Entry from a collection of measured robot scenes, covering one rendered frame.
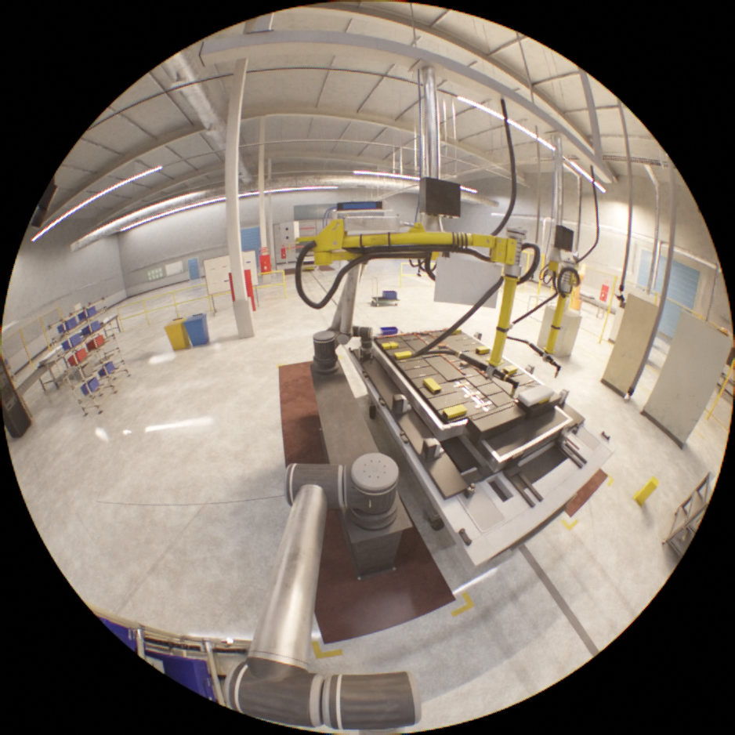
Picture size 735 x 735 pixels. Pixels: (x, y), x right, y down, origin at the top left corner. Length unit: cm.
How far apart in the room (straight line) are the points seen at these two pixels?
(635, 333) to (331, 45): 574
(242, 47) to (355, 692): 223
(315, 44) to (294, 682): 224
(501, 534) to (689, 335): 479
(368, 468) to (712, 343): 547
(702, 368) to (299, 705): 569
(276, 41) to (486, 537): 276
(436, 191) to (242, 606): 295
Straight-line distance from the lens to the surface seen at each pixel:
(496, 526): 150
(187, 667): 164
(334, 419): 180
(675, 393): 567
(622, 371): 590
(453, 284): 126
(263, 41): 171
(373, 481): 100
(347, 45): 172
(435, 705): 223
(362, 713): 61
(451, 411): 173
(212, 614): 239
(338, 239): 121
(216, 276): 913
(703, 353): 554
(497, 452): 161
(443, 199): 140
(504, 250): 127
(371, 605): 209
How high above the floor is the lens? 209
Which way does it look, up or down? 29 degrees down
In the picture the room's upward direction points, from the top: straight up
